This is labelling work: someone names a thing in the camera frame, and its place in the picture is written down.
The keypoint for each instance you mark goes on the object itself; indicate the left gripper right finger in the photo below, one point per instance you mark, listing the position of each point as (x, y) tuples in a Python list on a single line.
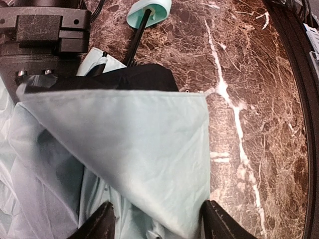
[(218, 224)]

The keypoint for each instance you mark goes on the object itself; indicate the mint green folding umbrella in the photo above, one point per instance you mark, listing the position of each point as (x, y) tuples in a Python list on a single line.
[(112, 133)]

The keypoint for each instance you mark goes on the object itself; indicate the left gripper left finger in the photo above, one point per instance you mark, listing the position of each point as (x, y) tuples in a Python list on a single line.
[(100, 225)]

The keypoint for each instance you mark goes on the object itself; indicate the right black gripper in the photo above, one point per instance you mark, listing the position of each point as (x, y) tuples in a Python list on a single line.
[(41, 40)]

